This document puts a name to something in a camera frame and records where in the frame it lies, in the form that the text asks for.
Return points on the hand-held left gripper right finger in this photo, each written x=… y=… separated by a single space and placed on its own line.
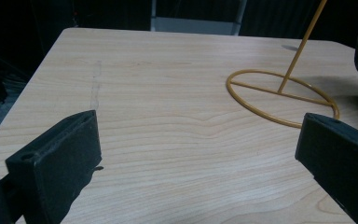
x=341 y=155

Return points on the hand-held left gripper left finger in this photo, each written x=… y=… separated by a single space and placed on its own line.
x=56 y=161

